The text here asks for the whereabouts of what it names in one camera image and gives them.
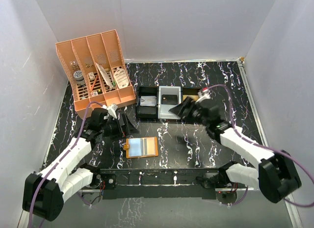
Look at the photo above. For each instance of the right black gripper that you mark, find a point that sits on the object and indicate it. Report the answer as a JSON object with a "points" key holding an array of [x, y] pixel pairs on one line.
{"points": [[187, 104]]}

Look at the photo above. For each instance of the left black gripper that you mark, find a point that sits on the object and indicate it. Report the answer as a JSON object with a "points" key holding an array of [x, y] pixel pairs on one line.
{"points": [[120, 130]]}

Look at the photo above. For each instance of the orange leather card holder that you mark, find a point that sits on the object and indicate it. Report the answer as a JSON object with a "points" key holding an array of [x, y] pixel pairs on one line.
{"points": [[141, 147]]}

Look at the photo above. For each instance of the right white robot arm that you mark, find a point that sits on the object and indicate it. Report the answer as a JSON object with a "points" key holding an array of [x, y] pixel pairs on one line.
{"points": [[274, 174]]}

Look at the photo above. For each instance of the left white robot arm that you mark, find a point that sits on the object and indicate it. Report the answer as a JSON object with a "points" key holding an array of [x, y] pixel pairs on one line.
{"points": [[46, 192]]}

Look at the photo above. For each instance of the gold credit card stack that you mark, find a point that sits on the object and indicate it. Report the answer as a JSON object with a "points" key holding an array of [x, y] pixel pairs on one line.
{"points": [[194, 97]]}

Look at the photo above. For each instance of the right black card bin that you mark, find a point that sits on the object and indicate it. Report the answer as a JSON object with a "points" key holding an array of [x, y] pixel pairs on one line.
{"points": [[193, 93]]}

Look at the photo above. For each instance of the black card bin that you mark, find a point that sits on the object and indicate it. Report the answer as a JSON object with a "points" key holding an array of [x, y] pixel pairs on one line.
{"points": [[193, 93], [143, 112]]}

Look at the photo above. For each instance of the white middle card bin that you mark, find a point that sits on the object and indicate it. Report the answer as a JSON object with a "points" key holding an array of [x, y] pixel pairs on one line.
{"points": [[164, 109]]}

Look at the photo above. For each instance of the black credit card stack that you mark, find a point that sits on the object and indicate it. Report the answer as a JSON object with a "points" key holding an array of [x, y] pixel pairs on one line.
{"points": [[169, 99]]}

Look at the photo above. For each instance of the left black card bin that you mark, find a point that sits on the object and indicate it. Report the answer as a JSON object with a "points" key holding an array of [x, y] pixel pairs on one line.
{"points": [[143, 112]]}

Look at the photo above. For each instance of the silver credit card stack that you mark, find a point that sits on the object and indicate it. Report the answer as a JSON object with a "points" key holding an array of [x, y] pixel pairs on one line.
{"points": [[148, 101]]}

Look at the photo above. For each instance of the white labelled package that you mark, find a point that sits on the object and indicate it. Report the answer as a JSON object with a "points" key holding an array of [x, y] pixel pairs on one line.
{"points": [[121, 78]]}

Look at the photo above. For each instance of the white paper leaflet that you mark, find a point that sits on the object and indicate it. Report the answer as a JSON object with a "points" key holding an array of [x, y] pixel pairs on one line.
{"points": [[105, 76]]}

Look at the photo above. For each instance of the orange pencil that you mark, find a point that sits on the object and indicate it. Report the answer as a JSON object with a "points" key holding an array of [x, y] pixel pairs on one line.
{"points": [[94, 82]]}

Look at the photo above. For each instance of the peach desk file organizer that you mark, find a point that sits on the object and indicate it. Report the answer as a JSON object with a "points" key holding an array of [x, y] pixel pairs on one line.
{"points": [[82, 54]]}

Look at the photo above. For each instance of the grey tape roll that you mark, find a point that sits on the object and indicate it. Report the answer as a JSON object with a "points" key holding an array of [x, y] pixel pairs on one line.
{"points": [[78, 76]]}

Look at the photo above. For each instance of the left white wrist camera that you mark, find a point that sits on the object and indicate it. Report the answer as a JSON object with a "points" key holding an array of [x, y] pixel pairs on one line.
{"points": [[111, 110]]}

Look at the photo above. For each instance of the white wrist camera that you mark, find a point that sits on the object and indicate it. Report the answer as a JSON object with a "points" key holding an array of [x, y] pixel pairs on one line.
{"points": [[203, 94], [111, 110]]}

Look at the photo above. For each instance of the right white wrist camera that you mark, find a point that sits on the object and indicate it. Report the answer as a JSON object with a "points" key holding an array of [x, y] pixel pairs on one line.
{"points": [[203, 94]]}

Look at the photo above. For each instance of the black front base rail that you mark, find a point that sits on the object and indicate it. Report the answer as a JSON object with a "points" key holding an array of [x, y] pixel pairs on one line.
{"points": [[164, 183]]}

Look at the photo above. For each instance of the aluminium table frame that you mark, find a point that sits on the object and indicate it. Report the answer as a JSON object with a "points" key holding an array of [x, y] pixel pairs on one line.
{"points": [[45, 193]]}

